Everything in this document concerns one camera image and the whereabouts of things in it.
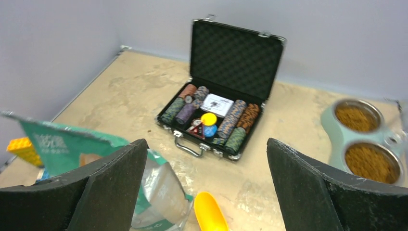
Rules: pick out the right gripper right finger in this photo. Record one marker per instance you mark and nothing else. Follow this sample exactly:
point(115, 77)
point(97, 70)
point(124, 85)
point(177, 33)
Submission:
point(314, 196)

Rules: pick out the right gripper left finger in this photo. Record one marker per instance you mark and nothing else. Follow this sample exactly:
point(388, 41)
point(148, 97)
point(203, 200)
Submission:
point(79, 197)

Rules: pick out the green pet food bag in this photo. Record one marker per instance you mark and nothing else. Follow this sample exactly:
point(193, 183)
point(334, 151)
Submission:
point(161, 205)

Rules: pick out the yellow plastic scoop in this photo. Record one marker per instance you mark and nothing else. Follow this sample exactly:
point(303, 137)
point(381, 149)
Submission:
point(208, 213)

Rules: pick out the double steel pet bowl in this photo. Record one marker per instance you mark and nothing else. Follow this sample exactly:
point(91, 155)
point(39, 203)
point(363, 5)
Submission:
point(342, 137)

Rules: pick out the toy brick block stack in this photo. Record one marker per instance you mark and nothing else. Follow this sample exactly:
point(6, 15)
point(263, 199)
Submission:
point(24, 149)

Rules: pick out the black poker chip case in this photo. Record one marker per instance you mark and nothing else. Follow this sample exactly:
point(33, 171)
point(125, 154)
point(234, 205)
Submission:
point(232, 72)

